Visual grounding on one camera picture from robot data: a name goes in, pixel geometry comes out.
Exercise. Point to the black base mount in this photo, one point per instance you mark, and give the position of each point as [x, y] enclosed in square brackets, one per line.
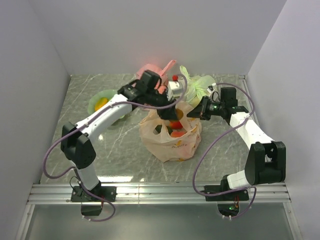
[97, 197]
[228, 205]

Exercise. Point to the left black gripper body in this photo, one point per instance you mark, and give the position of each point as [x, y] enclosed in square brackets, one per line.
[158, 99]

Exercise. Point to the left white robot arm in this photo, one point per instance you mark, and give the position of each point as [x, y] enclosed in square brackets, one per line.
[77, 143]

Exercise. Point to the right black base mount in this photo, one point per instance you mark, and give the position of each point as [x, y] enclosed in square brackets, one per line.
[228, 205]

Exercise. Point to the green tied plastic bag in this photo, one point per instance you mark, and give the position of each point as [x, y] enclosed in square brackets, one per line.
[196, 86]

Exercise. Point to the orange fake peach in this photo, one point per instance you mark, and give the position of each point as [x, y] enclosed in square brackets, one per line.
[177, 134]

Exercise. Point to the dark green fake avocado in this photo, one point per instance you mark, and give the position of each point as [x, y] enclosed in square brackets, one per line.
[157, 129]

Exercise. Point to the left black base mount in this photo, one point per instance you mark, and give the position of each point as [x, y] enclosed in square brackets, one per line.
[97, 197]

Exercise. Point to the orange plastic bag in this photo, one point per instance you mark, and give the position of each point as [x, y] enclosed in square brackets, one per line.
[167, 148]

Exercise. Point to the orange green fake mango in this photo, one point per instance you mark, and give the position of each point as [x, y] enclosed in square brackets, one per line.
[100, 103]

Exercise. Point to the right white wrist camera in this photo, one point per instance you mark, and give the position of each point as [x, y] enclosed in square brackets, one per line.
[211, 88]

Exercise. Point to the red fake fruit top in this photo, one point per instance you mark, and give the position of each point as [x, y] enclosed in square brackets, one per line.
[175, 125]

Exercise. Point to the light green plate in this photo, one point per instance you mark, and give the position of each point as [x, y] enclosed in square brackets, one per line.
[112, 114]

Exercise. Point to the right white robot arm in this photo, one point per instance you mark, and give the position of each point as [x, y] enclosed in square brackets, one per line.
[266, 161]

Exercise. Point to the pink tied plastic bag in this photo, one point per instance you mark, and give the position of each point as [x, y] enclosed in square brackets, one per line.
[162, 72]

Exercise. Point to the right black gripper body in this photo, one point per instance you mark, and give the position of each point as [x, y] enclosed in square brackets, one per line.
[213, 109]

